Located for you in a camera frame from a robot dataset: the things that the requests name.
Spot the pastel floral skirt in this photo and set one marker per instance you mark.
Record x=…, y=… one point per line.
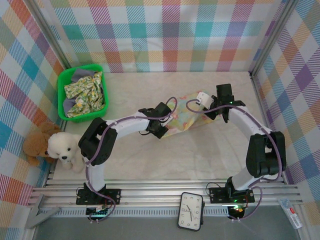
x=186, y=120

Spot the lemon print skirt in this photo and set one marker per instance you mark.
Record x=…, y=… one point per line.
x=85, y=95

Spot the plain grey purple skirt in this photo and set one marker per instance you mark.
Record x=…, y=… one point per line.
x=80, y=74

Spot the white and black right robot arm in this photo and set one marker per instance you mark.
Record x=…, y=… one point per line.
x=265, y=155

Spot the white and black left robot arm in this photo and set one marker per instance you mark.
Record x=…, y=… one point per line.
x=96, y=172

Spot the green plastic basket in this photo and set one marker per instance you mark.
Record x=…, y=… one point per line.
x=61, y=95

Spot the white plush dog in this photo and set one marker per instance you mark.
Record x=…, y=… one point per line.
x=62, y=147

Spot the black controller board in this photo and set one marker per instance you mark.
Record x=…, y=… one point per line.
x=97, y=212
x=236, y=211

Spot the brown teddy bear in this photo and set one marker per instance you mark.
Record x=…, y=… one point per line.
x=33, y=145

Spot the aluminium corner post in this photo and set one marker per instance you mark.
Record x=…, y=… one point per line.
x=50, y=35
x=272, y=35

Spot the aluminium rail frame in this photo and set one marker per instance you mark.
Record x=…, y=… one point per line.
x=160, y=197

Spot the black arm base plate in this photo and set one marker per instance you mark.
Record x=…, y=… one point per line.
x=113, y=196
x=217, y=195

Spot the white clock with black frame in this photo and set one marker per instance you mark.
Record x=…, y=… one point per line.
x=190, y=211

